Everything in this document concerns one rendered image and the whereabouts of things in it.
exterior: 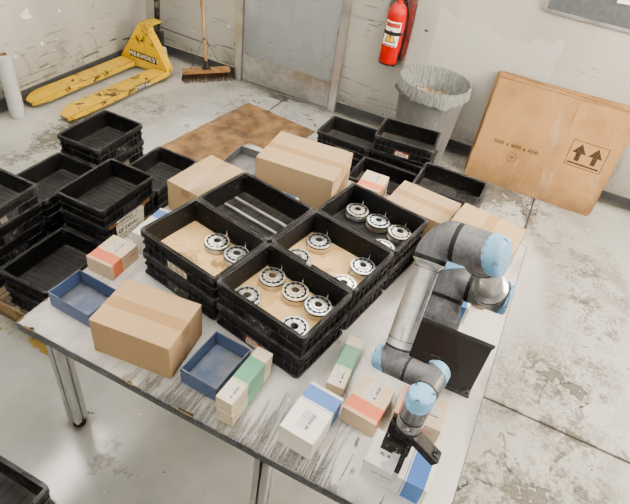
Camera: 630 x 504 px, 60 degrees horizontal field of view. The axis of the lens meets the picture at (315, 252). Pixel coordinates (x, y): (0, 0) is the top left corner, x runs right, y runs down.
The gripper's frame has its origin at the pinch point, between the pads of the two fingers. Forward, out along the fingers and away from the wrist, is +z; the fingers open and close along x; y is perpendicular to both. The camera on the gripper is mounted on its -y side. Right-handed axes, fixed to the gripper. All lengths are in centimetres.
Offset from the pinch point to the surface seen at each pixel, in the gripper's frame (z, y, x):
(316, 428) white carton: -2.9, 27.1, 3.9
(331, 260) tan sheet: -7, 54, -65
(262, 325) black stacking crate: -10, 59, -18
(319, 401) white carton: -2.9, 30.4, -5.3
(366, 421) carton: -0.6, 14.5, -7.9
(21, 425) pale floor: 75, 154, 21
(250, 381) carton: -6, 52, 1
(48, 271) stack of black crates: 48, 191, -38
